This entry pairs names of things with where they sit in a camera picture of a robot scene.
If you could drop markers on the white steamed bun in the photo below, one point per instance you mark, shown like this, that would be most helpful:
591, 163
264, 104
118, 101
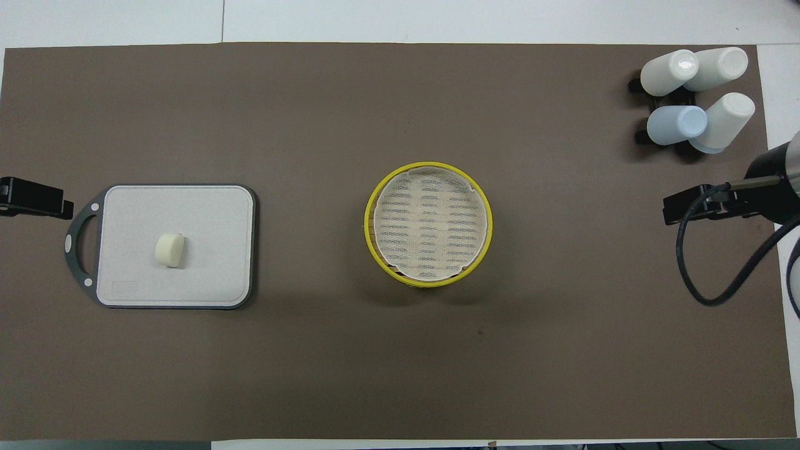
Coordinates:
170, 250

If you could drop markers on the brown table mat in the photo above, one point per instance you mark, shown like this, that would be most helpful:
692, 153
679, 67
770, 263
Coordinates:
400, 362

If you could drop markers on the black cup rack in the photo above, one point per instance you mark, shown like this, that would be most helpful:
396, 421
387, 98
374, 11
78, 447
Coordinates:
642, 136

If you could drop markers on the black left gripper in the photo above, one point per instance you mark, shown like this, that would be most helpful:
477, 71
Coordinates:
28, 195

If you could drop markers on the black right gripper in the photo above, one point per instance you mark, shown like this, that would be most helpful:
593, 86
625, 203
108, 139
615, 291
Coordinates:
765, 187

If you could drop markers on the white plastic cup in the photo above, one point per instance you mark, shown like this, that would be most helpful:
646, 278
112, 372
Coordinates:
665, 74
719, 65
728, 119

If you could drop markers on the light blue plastic cup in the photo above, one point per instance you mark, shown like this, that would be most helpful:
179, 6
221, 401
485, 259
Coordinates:
675, 125

